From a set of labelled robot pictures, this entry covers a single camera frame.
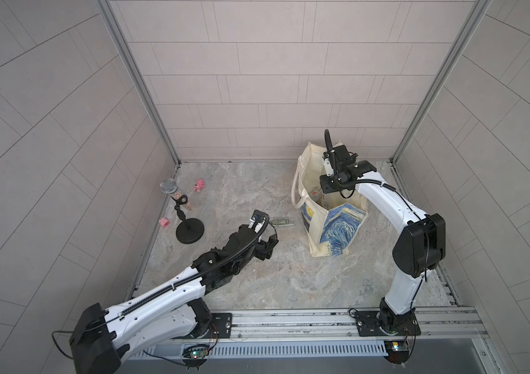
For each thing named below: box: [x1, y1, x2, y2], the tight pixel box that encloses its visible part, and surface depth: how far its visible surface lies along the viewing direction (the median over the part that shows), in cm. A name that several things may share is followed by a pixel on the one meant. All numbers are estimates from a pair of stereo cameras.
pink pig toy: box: [193, 178, 207, 193], surface depth 107 cm
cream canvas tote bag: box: [291, 141, 368, 258], surface depth 80 cm
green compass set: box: [271, 218, 294, 227], surface depth 96 cm
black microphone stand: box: [170, 194, 205, 245], surface depth 91 cm
